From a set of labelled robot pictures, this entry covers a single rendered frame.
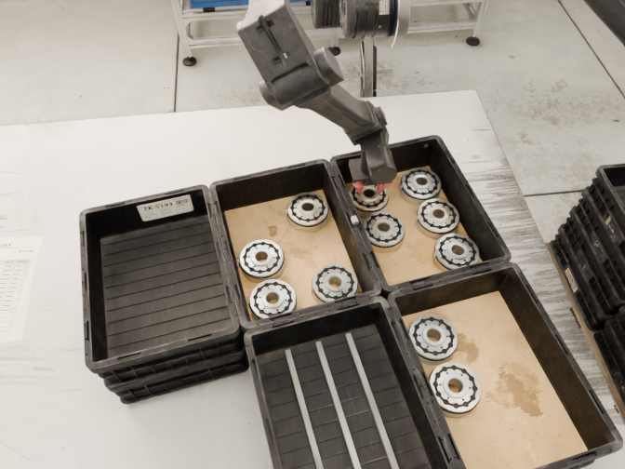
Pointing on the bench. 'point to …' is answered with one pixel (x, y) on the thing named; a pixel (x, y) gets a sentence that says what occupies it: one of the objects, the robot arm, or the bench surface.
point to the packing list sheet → (16, 283)
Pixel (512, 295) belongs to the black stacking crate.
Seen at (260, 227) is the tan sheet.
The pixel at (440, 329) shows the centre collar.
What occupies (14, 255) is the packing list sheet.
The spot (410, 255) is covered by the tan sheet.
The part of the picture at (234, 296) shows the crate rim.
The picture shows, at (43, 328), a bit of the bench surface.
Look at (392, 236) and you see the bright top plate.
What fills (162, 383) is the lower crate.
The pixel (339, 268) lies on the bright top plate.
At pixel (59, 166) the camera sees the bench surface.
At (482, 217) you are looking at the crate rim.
